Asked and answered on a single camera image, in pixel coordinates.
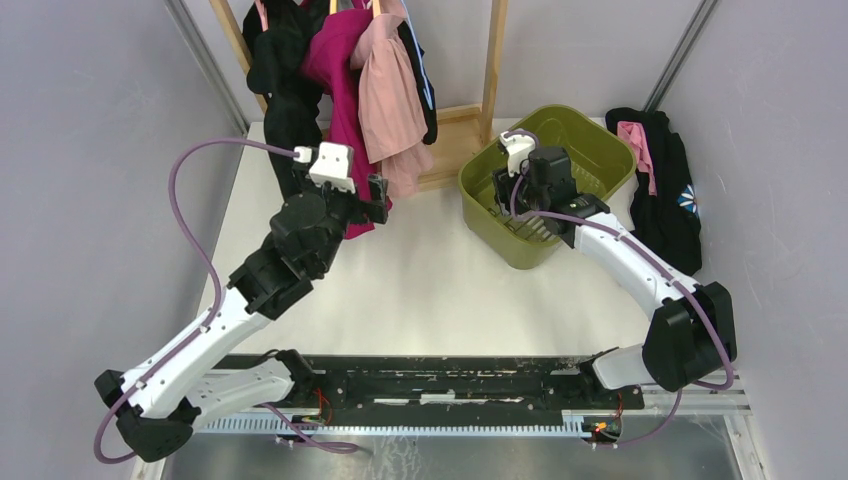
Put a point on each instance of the black pleated skirt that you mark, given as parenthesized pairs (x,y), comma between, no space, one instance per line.
(278,36)

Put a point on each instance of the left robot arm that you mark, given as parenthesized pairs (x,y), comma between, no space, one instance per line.
(159,404)

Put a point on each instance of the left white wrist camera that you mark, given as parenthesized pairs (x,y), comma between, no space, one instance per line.
(333,166)

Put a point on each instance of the black garment pile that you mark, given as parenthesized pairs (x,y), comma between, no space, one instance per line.
(669,223)

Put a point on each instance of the pink cloth on pile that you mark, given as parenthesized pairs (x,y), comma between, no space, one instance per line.
(634,135)

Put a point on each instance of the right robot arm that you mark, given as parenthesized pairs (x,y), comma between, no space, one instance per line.
(691,335)

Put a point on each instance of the magenta pleated skirt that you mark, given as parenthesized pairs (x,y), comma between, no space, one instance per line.
(328,64)

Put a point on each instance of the dark striped garment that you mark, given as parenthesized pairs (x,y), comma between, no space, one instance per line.
(424,86)

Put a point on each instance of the olive green plastic basket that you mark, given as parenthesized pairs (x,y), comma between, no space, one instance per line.
(601,164)

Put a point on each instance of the light pink skirt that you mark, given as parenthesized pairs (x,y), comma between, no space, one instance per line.
(391,116)

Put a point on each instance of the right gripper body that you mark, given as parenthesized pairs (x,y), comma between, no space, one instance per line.
(529,197)

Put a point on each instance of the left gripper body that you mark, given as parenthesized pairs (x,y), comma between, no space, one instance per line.
(347,208)

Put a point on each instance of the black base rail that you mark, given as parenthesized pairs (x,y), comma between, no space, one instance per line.
(403,391)

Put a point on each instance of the wooden clothes rack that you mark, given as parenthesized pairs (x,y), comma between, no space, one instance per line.
(463,130)

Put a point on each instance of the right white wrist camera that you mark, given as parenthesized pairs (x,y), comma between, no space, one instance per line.
(517,144)

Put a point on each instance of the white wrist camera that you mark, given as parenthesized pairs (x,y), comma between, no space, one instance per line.
(333,166)
(517,144)

